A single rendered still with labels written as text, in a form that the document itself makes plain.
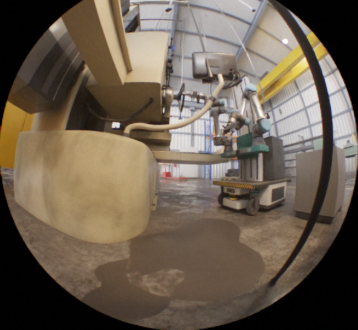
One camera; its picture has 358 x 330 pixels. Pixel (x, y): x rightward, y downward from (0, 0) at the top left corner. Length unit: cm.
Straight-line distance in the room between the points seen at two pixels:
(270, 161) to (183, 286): 144
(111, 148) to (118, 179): 16
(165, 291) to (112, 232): 41
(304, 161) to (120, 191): 133
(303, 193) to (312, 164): 24
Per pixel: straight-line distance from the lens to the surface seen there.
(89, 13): 72
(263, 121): 124
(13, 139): 265
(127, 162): 69
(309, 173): 119
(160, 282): 55
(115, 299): 50
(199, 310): 48
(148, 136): 174
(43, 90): 89
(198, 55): 101
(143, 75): 103
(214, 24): 847
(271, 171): 158
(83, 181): 68
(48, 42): 96
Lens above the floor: 42
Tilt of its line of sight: 9 degrees up
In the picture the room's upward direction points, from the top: 2 degrees clockwise
